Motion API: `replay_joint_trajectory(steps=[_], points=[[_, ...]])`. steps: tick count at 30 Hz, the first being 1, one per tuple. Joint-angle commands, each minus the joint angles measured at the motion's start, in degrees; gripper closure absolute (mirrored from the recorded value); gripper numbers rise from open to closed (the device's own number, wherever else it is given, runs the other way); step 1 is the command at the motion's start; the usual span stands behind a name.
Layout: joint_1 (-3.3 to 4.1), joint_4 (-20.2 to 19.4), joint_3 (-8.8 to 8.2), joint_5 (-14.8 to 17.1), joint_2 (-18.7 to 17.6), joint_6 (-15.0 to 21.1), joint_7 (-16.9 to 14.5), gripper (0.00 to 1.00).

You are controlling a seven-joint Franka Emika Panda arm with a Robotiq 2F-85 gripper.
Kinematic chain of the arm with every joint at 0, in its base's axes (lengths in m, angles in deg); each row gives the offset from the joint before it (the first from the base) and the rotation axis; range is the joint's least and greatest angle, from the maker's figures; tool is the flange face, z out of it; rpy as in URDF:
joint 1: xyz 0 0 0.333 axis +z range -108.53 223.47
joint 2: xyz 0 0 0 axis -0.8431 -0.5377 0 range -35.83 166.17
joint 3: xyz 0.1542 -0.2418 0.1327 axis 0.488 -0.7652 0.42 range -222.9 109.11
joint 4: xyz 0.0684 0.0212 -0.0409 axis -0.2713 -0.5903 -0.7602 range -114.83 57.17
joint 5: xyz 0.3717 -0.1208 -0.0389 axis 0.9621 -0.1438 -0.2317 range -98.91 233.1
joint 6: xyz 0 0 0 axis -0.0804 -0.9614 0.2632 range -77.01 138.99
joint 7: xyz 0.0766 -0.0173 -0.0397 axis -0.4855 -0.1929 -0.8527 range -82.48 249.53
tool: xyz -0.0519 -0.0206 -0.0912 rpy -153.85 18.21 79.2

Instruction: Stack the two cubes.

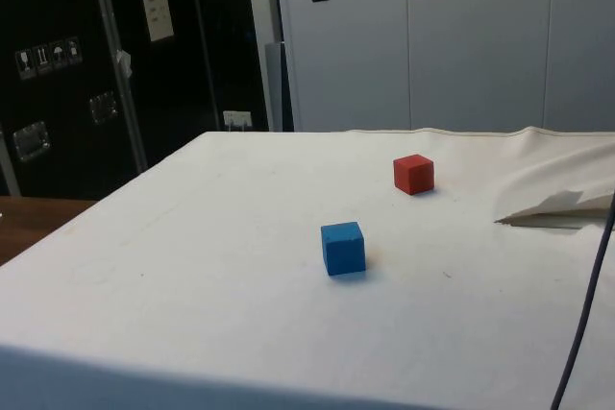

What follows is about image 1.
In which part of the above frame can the blue cube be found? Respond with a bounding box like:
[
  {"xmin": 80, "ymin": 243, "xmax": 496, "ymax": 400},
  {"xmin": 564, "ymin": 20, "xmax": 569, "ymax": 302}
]
[{"xmin": 320, "ymin": 221, "xmax": 367, "ymax": 277}]

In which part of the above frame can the pale locker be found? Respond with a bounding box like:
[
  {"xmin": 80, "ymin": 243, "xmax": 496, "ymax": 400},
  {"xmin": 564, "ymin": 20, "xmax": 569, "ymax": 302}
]
[
  {"xmin": 544, "ymin": 0, "xmax": 615, "ymax": 133},
  {"xmin": 273, "ymin": 0, "xmax": 412, "ymax": 133},
  {"xmin": 406, "ymin": 0, "xmax": 552, "ymax": 133}
]

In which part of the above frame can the black cabinet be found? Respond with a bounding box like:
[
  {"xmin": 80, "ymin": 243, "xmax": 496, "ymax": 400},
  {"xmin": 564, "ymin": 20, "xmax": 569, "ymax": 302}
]
[{"xmin": 0, "ymin": 0, "xmax": 272, "ymax": 200}]

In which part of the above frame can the red cube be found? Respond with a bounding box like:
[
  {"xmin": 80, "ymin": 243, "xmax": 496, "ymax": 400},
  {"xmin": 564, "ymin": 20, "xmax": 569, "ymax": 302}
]
[{"xmin": 392, "ymin": 154, "xmax": 435, "ymax": 197}]

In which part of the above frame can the black cable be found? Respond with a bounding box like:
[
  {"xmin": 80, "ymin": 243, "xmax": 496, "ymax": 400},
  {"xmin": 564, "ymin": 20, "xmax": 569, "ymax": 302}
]
[{"xmin": 551, "ymin": 192, "xmax": 615, "ymax": 410}]

